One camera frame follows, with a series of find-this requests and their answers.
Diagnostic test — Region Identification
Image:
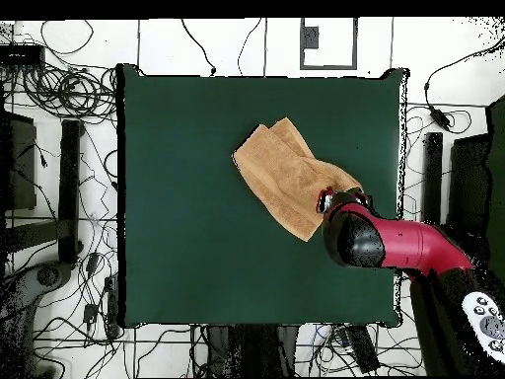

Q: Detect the grey black tripod base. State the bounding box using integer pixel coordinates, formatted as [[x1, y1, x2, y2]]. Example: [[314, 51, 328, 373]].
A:
[[0, 260, 74, 317]]

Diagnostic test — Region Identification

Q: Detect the coiled black cable bundle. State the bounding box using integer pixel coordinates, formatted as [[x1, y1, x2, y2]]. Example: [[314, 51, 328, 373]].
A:
[[23, 64, 119, 119]]

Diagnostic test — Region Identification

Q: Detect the grey floor socket box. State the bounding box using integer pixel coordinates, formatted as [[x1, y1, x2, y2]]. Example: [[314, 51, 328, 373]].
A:
[[300, 26, 320, 50]]

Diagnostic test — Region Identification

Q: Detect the black equipment box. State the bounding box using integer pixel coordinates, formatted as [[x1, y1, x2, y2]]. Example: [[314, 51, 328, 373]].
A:
[[447, 133, 492, 238], [0, 110, 37, 212]]

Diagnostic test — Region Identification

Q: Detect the grey floor hatch frame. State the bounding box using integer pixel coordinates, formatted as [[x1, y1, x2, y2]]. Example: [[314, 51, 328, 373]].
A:
[[299, 17, 358, 71]]

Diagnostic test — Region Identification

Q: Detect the black power strip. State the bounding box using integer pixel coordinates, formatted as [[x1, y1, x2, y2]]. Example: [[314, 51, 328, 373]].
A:
[[346, 324, 382, 374]]

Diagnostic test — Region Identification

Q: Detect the black stand bar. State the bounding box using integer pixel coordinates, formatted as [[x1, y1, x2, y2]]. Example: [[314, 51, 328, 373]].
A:
[[57, 118, 85, 265], [421, 131, 444, 226]]

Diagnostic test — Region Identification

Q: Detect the dark green hanging cloth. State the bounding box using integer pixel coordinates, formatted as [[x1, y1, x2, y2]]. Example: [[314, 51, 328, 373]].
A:
[[484, 94, 505, 277]]

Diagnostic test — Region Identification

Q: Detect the tan terry towel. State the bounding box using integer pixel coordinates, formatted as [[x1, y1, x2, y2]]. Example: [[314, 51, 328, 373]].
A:
[[231, 116, 364, 243]]

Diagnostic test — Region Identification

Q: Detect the black flat device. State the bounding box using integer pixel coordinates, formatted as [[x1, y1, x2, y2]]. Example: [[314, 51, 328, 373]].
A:
[[0, 43, 46, 68]]

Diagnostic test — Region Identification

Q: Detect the thin black cable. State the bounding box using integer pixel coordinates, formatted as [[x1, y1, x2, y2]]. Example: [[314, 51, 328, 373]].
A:
[[180, 18, 217, 77], [237, 17, 263, 77]]

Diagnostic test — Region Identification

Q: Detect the black cable with adapter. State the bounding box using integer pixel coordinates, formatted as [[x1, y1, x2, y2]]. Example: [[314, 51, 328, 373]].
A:
[[423, 40, 505, 132]]

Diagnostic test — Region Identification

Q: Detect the dark green table cloth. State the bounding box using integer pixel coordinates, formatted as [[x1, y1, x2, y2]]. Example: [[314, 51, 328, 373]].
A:
[[116, 62, 409, 329]]

